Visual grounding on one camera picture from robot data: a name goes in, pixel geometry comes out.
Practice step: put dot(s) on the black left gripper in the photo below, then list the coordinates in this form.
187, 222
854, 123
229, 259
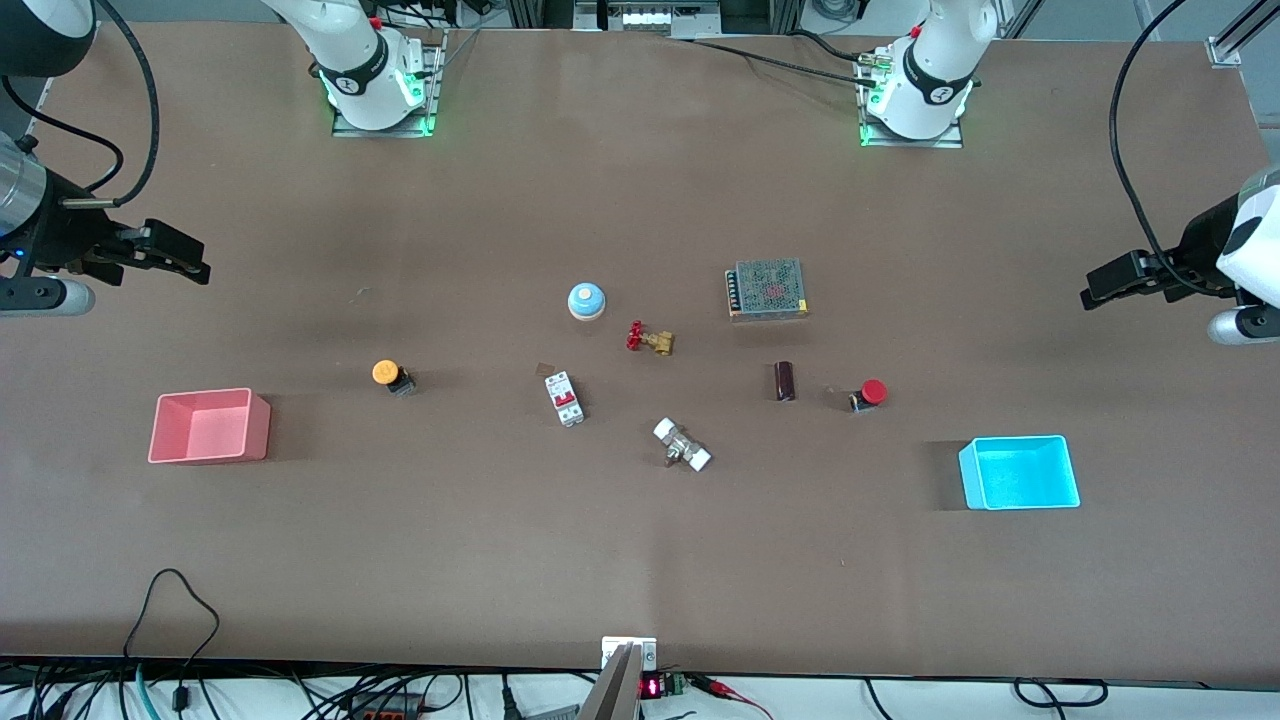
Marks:
1196, 246

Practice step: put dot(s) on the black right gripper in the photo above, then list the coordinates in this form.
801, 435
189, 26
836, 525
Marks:
62, 238

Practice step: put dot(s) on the yellow push button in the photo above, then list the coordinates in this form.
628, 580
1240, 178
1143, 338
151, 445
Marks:
386, 372

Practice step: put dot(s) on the red push button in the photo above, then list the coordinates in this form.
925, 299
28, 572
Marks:
874, 391

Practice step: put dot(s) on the pink plastic box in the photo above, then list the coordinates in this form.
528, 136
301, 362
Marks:
205, 430

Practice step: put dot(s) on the cyan plastic box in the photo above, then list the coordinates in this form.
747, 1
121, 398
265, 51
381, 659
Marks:
1020, 475

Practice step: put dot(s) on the dark brown cylindrical capacitor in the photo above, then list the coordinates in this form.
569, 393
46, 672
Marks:
785, 381

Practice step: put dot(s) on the metal mesh power supply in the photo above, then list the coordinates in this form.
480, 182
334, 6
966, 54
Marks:
768, 288

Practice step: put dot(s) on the white circuit breaker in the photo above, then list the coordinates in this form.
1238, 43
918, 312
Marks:
564, 398

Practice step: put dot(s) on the blue dome button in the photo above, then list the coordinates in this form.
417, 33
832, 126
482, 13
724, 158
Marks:
587, 300

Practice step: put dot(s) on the metal fitting with white caps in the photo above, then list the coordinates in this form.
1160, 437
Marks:
681, 444

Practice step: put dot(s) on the white power strip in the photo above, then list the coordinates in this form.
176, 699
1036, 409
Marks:
650, 18

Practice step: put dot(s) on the red clip lead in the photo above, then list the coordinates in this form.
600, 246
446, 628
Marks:
725, 688

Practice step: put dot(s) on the red digit display module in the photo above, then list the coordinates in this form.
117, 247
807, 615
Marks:
650, 687

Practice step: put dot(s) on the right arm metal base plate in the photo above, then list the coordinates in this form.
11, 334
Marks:
345, 130

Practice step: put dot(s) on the aluminium frame profile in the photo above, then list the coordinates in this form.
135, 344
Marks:
1225, 50

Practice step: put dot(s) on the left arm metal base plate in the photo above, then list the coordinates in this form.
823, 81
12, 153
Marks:
950, 142

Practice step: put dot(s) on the white mounting bracket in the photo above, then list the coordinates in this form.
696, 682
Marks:
609, 650

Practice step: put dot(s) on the grey camera mount bar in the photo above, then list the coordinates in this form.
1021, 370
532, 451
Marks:
612, 690

